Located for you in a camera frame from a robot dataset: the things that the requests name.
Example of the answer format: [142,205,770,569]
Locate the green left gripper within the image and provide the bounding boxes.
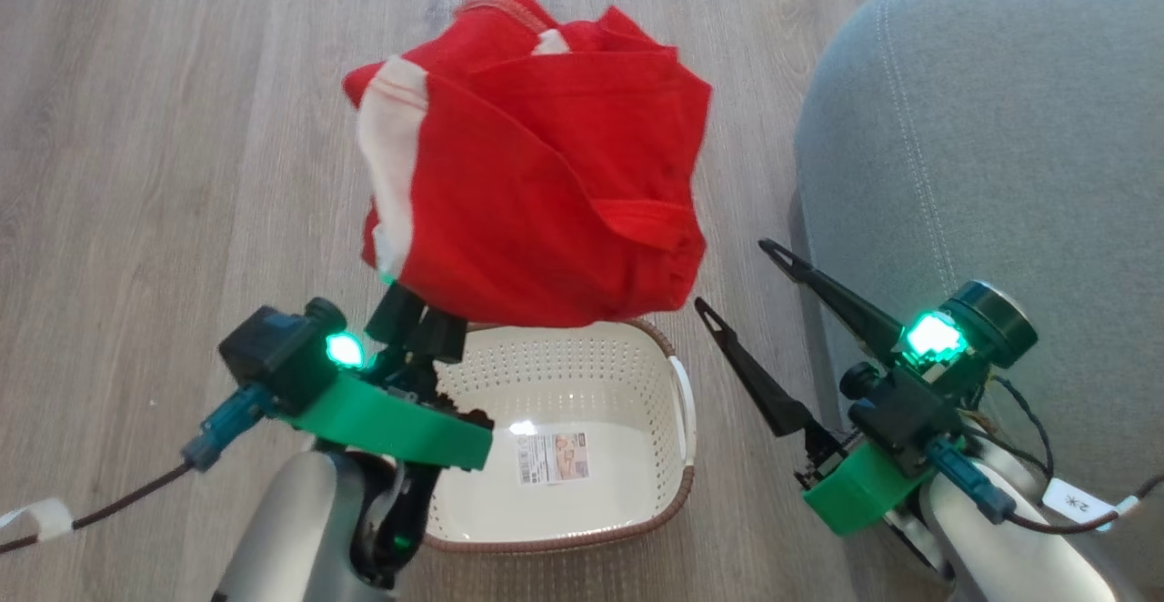
[289,284,497,473]

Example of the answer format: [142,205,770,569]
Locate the white printed cable tag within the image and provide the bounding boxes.
[1040,477,1139,525]

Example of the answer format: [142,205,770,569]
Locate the red clothing with white trim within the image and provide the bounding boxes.
[343,0,713,329]

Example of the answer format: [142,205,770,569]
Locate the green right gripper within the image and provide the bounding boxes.
[695,238,939,537]

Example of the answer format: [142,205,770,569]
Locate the printed label sticker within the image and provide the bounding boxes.
[517,432,590,486]

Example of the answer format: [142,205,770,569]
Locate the grey sofa armrest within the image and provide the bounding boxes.
[794,0,1164,602]

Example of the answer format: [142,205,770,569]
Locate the white tape cable tag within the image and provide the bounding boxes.
[0,497,75,545]

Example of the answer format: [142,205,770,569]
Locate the white perforated plastic laundry basket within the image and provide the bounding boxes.
[420,317,697,555]

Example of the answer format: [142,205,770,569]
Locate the black cable with teal plug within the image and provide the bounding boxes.
[926,375,1164,536]
[0,382,276,555]

